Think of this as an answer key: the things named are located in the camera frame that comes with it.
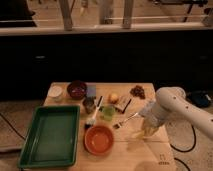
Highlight small yellow fruit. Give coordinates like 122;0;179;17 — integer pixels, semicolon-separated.
108;93;119;104

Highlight white handled brush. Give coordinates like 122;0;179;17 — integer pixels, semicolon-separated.
85;105;101;129

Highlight dark red bowl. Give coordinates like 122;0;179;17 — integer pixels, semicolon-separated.
67;80;87;100

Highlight black marker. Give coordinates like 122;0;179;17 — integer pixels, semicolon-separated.
96;96;103;107

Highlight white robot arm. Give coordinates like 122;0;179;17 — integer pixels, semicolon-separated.
142;87;213;140

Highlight metal cup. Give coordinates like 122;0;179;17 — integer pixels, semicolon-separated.
83;97;96;114

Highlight orange bowl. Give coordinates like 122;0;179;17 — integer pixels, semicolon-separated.
84;125;114;156

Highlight green plastic tray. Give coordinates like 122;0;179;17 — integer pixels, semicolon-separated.
18;106;80;169

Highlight yellow banana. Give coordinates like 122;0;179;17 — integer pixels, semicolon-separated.
131;130;145;139

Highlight green cup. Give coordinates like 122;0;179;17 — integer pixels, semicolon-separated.
102;106;115;121

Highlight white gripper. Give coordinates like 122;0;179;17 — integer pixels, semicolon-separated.
139;101;169;137

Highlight black cable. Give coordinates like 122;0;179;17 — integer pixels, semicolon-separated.
169;124;198;154

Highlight small white cup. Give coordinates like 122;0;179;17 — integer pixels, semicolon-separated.
48;86;63;102

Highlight brown grape bunch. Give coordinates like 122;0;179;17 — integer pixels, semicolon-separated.
130;85;145;99

